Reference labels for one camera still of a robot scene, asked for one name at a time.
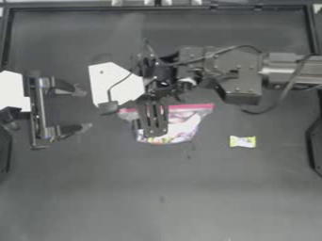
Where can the clear bag with pink zip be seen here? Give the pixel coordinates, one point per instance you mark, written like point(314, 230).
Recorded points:
point(185, 125)

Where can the green white candy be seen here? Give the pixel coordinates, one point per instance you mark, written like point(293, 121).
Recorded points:
point(242, 141)

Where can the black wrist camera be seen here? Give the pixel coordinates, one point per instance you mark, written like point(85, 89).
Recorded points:
point(109, 107)

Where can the black table frame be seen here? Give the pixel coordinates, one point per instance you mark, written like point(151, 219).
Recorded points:
point(126, 7)

